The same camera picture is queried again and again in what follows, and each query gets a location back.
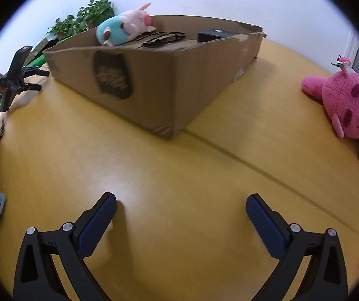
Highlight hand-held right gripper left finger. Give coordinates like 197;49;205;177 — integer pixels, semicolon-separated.
13;192;117;301

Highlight pink and blue plush toy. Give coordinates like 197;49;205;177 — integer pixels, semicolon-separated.
96;3;156;48

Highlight large green potted plant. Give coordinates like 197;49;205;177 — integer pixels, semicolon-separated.
76;0;115;29

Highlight small green potted plant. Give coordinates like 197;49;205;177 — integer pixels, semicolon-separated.
46;15;80;41

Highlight green object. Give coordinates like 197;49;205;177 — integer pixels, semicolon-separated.
23;39;58;69

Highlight pink plush bear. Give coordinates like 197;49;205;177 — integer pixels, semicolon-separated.
301;56;359;174

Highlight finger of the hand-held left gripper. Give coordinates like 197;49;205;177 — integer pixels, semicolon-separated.
19;82;42;92
23;67;50;77

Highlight yellow wooden desktop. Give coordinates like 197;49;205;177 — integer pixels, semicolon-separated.
0;39;359;301

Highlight brown cardboard box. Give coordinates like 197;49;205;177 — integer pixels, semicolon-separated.
42;15;267;138

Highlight black charger box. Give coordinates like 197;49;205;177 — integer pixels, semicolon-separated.
197;29;235;43

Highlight black sunglasses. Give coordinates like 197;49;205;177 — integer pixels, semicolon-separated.
137;31;186;48

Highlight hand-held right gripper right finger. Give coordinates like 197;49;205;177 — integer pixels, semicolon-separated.
246;194;349;301

